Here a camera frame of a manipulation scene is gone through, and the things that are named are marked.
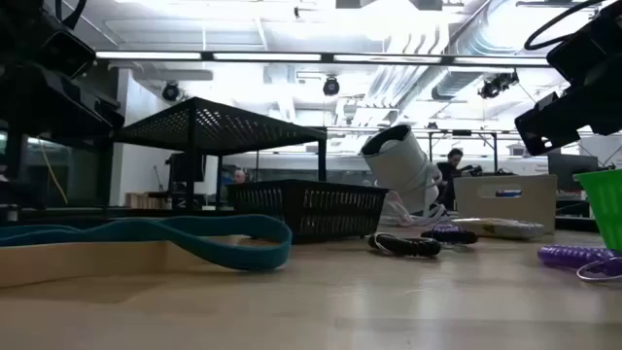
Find black aluminium table frame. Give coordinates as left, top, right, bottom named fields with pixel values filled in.
left=0, top=206, right=600, bottom=233

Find black plastic mesh basket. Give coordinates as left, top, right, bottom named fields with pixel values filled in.
left=225, top=178, right=390, bottom=244

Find teal elastic band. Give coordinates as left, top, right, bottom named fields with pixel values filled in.
left=0, top=213, right=294, bottom=272

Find white mug with cable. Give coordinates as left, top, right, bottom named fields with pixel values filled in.
left=359, top=123, right=441, bottom=215

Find white plastic bin with handle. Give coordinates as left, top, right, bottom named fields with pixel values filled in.
left=453, top=173, right=559, bottom=234

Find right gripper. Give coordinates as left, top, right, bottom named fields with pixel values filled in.
left=513, top=72, right=622, bottom=158

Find wooden crate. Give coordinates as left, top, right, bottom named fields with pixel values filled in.
left=124, top=192, right=169, bottom=210

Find black camera cable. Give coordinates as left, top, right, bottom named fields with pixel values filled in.
left=523, top=0, right=606, bottom=52
left=53, top=0, right=88, bottom=30

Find black right camera cable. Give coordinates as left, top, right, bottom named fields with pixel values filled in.
left=523, top=0, right=606, bottom=52

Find black left camera cable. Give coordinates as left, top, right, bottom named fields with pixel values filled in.
left=53, top=0, right=88, bottom=30

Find black metal table frame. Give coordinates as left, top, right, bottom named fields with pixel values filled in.
left=425, top=128, right=500, bottom=174

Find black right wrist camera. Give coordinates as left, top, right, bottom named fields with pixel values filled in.
left=546, top=2, right=622, bottom=93

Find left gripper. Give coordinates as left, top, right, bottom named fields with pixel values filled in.
left=0, top=65, right=125, bottom=140

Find black computer monitor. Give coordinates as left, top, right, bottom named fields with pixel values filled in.
left=164, top=152, right=208, bottom=184
left=547, top=154, right=600, bottom=193

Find black perforated metal shelf riser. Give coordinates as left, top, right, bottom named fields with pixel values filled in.
left=114, top=95, right=328, bottom=218

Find white lamp cable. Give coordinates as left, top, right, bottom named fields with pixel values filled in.
left=381, top=192, right=448, bottom=228

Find long ceiling light strip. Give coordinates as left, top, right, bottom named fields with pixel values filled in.
left=95, top=50, right=553, bottom=68

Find yellow snack packet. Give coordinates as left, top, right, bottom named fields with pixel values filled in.
left=451, top=217, right=546, bottom=240

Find green plastic basket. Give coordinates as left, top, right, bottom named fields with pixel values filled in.
left=572, top=168, right=622, bottom=252

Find black coil keychain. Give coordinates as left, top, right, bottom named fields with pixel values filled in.
left=367, top=231, right=443, bottom=259

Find yellow extension cable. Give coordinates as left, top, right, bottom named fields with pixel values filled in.
left=38, top=140, right=69, bottom=205

